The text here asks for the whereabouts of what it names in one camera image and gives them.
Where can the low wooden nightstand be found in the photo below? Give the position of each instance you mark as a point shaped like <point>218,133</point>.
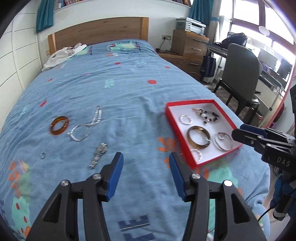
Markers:
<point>189,65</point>

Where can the dark blue hanging bag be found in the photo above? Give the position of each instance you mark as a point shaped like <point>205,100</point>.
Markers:
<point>208,68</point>

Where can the black computer monitor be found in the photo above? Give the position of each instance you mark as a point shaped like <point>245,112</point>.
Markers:
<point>284,69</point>

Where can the wooden headboard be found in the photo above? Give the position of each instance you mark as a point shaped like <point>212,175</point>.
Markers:
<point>99,31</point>

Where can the glass top desk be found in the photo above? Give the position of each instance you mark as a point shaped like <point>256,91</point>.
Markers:
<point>270,78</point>

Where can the row of books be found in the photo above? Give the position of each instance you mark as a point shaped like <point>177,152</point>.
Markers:
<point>62,3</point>

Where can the white printed garment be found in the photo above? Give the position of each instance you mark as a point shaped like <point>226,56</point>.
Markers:
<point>62,55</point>

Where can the white printer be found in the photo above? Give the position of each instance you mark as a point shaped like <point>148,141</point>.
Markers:
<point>191,25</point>

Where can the black backpack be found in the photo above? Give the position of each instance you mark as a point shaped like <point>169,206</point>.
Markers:
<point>239,39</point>

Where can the teal curtain left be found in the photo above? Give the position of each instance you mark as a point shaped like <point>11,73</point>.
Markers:
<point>45,17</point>

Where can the wall power socket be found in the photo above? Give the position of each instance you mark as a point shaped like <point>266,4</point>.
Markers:
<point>166,37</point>

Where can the wooden drawer cabinet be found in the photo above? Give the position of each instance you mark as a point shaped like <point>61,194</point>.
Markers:
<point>189,44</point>

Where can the thin silver bangle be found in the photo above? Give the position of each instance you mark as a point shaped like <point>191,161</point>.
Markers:
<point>223,141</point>

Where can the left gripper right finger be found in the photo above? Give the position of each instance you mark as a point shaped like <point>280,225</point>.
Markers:
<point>234,219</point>

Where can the amber resin bangle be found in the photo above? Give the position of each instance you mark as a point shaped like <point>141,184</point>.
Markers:
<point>59,125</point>

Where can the red jewelry box tray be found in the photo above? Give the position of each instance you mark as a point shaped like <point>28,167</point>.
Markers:
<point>206,113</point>

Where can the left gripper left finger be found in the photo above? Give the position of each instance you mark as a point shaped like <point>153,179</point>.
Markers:
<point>58,219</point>

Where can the teal curtain right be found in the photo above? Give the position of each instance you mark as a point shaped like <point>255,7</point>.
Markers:
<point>201,10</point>

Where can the blue gloved right hand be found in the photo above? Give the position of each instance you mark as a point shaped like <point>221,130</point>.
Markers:
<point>281,188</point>

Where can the white wardrobe doors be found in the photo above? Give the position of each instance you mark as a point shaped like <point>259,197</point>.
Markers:
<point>20,59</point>

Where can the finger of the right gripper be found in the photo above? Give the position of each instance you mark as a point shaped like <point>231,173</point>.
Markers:
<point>268,133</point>
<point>252,140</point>

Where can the teal curtain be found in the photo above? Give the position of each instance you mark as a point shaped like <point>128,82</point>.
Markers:
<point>201,10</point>
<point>45,17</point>

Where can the blue patterned bedspread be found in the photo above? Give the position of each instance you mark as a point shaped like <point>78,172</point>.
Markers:
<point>114,93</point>

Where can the twisted silver hoop earring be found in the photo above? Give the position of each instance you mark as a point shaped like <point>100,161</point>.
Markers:
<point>186,119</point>

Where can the dark grey chair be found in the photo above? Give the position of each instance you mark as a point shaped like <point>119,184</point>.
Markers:
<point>240,78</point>

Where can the silver metal wristwatch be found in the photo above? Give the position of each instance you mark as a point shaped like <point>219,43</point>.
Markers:
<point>100,150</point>

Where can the white round desk lamp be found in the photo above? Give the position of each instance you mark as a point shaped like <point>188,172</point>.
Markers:
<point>263,30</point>

